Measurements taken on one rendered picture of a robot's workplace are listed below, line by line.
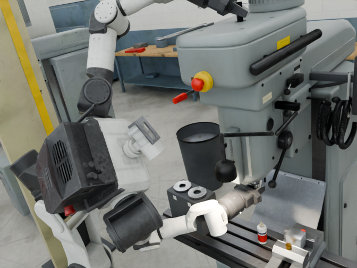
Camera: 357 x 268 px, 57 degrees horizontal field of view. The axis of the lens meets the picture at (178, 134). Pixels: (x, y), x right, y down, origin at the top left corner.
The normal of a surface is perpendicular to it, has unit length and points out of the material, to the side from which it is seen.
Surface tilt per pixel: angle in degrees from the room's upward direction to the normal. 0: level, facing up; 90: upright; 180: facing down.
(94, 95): 63
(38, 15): 90
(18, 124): 90
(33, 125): 90
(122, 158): 58
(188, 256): 0
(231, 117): 90
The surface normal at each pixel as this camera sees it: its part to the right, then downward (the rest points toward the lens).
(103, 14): -0.26, -0.13
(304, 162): -0.65, 0.41
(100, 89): 0.22, -0.11
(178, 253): -0.16, -0.90
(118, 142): 0.69, -0.46
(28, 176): -0.37, 0.44
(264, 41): 0.74, 0.16
